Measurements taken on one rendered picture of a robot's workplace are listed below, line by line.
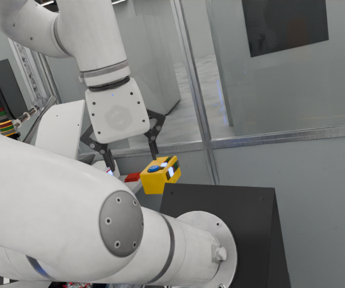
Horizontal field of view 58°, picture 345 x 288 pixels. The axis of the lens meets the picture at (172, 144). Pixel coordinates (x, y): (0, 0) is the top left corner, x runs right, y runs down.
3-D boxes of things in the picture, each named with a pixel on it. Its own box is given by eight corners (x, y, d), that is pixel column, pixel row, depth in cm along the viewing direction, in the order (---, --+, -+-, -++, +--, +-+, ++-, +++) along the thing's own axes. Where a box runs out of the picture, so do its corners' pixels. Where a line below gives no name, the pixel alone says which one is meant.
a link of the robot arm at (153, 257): (173, 286, 47) (38, 280, 29) (86, 283, 57) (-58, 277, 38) (175, 207, 52) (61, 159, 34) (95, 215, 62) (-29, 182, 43)
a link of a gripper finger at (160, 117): (122, 106, 57) (126, 135, 59) (164, 101, 58) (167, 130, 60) (122, 104, 58) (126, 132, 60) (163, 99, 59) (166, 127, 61)
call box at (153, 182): (161, 179, 137) (155, 156, 134) (182, 178, 133) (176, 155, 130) (145, 198, 124) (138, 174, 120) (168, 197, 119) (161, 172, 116)
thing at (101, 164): (99, 177, 190) (93, 160, 186) (121, 175, 183) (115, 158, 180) (81, 191, 175) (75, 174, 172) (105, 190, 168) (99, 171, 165)
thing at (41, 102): (37, 114, 171) (32, 99, 168) (51, 111, 172) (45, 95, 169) (34, 118, 161) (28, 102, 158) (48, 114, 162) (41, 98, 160)
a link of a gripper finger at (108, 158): (87, 145, 58) (99, 176, 61) (104, 140, 58) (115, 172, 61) (89, 139, 61) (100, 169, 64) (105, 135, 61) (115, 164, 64)
